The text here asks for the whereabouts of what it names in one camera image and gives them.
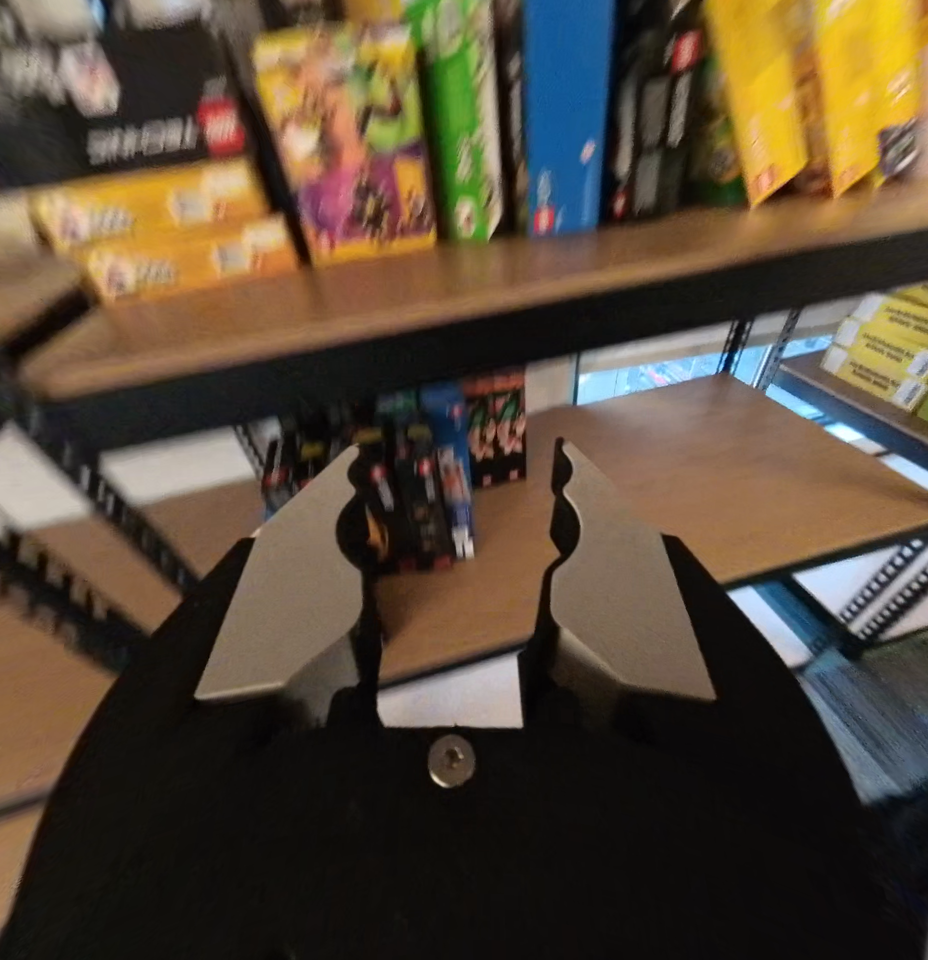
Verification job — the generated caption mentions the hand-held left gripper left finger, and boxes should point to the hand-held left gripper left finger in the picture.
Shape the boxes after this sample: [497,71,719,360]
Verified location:
[194,444,383,727]

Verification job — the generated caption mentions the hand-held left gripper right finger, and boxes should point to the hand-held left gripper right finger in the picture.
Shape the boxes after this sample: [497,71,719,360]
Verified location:
[518,437,718,727]

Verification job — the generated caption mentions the black shelving rack with goods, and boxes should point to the black shelving rack with goods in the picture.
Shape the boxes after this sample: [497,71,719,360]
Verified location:
[0,180,928,819]

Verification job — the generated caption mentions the row of dark toy boxes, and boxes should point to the row of dark toy boxes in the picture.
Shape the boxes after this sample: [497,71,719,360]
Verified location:
[261,367,529,579]

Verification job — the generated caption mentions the stack of yellow-green boxes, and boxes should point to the stack of yellow-green boxes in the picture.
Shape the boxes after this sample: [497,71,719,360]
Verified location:
[820,281,928,430]

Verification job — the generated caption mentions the row of colourful toy boxes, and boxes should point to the row of colourful toy boxes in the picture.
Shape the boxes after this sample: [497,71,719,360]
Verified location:
[0,0,928,301]

